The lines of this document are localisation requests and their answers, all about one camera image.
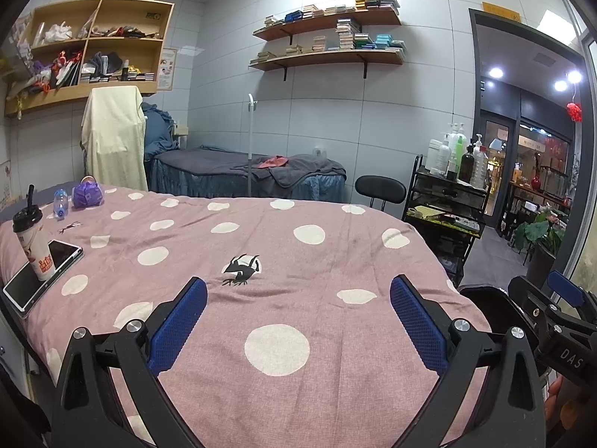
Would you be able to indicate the purple bag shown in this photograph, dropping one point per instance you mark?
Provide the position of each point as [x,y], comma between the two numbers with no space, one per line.
[86,194]

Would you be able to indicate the green white box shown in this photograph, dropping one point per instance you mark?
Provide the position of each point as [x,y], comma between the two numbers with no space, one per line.
[461,224]

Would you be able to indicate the wooden wall shelf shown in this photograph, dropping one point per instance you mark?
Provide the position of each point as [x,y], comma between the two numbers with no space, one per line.
[373,18]
[350,57]

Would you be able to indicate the red hanging ornament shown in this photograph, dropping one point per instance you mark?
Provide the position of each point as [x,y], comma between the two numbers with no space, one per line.
[574,112]

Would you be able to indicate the red cloth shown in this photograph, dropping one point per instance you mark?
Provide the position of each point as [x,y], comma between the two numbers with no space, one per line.
[273,162]

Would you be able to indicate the orange sign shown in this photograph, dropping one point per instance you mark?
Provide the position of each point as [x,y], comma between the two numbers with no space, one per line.
[501,10]

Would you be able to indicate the blue bedding pile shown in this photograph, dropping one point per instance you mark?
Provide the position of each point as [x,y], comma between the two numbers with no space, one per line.
[156,130]

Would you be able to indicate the small black hair pin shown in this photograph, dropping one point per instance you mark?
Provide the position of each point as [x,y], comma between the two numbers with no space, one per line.
[70,227]

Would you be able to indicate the black stool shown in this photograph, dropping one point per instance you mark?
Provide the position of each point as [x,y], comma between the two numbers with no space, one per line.
[380,189]

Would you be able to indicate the dark brown bottle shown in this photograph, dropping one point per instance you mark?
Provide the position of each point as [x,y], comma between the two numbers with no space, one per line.
[466,165]

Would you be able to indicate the printed flat packets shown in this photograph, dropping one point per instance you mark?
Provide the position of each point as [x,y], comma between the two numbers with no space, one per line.
[450,263]

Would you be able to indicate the grey bed sheet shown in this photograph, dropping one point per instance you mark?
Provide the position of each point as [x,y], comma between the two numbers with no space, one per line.
[23,198]

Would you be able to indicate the black mesh cart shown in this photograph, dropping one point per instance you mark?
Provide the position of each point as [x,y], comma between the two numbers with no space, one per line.
[433,186]

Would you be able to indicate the wooden wall cabinet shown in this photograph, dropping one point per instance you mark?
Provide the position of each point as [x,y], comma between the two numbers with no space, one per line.
[102,91]

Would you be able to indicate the small water bottle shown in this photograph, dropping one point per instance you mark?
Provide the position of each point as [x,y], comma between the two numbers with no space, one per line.
[59,203]

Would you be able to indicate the glass double door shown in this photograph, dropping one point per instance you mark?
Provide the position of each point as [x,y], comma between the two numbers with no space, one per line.
[499,172]

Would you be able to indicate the dark display table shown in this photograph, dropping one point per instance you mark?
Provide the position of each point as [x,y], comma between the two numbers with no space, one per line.
[550,196]

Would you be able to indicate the wall shelves with books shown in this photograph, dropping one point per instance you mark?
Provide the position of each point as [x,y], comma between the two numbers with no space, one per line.
[347,32]

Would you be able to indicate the bottles on trolley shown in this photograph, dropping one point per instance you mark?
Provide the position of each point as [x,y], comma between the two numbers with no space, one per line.
[479,170]

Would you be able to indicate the grey door frame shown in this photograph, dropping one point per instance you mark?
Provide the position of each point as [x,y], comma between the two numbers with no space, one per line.
[475,46]

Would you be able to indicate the cream cloth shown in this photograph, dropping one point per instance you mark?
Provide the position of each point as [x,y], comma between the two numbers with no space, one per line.
[114,140]

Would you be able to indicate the dark grey blanket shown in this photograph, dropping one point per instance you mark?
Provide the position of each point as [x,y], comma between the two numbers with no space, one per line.
[308,168]

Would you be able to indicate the massage bed with blue skirt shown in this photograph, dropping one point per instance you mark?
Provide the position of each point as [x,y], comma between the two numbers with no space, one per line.
[196,182]

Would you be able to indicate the wall poster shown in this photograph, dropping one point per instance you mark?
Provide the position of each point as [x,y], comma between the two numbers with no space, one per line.
[166,69]

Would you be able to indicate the black claw hair clip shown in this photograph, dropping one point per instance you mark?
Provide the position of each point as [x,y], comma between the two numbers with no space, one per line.
[240,268]

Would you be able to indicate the row of boxes in cabinet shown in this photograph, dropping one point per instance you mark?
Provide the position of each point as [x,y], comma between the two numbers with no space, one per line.
[116,78]

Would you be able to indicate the white edged tablet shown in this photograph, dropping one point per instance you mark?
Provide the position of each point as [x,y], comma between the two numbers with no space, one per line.
[23,287]

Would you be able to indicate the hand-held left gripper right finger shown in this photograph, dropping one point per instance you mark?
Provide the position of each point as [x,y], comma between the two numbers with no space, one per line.
[417,326]

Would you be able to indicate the white bags in cabinet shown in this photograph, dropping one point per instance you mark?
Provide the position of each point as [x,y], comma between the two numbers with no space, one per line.
[58,31]

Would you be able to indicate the pink polka dot blanket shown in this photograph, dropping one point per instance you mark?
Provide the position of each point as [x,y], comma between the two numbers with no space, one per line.
[303,289]

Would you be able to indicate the potted plant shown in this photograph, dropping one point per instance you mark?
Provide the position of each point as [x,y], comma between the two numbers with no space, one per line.
[531,231]

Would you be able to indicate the white pump bottle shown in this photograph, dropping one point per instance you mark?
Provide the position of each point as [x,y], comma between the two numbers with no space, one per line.
[451,137]

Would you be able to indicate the small beige box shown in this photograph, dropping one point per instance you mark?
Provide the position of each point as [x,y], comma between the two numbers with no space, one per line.
[182,130]

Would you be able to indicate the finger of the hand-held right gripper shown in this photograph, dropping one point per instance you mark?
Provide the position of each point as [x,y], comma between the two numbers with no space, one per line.
[527,294]
[564,284]

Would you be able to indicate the small clear container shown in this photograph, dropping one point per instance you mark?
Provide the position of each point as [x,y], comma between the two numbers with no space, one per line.
[320,151]

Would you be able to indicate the row of small boxes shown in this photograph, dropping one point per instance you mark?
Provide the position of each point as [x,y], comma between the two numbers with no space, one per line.
[294,15]

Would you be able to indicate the dark cloth bundle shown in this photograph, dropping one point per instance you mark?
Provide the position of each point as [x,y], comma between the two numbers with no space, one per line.
[105,63]

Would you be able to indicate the yellow pad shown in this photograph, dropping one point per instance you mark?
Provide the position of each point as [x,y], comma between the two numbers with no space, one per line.
[424,211]

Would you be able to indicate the person's right hand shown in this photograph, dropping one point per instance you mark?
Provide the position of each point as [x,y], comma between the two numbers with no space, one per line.
[554,399]

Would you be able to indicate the drink cup with straw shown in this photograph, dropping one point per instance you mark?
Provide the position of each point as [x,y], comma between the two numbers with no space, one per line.
[37,252]

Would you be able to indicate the green bottle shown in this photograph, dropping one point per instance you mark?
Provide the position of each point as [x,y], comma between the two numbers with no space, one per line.
[461,149]

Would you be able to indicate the dark trash bin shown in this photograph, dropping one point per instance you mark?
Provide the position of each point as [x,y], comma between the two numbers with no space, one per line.
[485,303]

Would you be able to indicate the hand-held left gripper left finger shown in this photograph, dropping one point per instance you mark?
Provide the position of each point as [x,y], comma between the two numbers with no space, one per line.
[179,322]

